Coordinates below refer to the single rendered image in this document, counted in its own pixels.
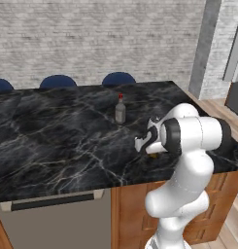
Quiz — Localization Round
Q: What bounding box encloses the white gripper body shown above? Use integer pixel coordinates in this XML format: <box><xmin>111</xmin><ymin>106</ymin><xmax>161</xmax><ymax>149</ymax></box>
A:
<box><xmin>134</xmin><ymin>125</ymin><xmax>167</xmax><ymax>156</ymax></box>

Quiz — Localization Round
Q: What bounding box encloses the black appliance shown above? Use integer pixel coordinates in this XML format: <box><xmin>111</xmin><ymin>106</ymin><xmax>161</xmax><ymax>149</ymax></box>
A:
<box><xmin>223</xmin><ymin>81</ymin><xmax>238</xmax><ymax>120</ymax></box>

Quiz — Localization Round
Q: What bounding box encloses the wooden cupboard side panel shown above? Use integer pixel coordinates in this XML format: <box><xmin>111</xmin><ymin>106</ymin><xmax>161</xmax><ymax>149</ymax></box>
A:
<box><xmin>0</xmin><ymin>209</ymin><xmax>14</xmax><ymax>249</ymax></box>

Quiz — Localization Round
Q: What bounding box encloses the clear liquor bottle red cap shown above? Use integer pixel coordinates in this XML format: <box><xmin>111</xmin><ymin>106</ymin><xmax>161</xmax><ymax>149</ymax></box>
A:
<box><xmin>115</xmin><ymin>92</ymin><xmax>127</xmax><ymax>125</ymax></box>

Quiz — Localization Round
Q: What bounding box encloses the black dishwasher handle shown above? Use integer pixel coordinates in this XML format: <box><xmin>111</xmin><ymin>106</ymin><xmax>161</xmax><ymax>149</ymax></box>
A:
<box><xmin>0</xmin><ymin>189</ymin><xmax>106</xmax><ymax>213</ymax></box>

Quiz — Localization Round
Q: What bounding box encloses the blue round-backed chair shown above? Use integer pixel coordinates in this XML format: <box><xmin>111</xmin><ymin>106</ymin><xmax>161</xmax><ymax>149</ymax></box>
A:
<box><xmin>39</xmin><ymin>74</ymin><xmax>78</xmax><ymax>89</ymax></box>
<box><xmin>0</xmin><ymin>77</ymin><xmax>15</xmax><ymax>92</ymax></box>
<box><xmin>101</xmin><ymin>71</ymin><xmax>137</xmax><ymax>88</ymax></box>

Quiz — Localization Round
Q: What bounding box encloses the grey dishwasher door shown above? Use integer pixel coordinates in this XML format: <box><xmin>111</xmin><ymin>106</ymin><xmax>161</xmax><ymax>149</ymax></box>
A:
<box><xmin>0</xmin><ymin>188</ymin><xmax>112</xmax><ymax>249</ymax></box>

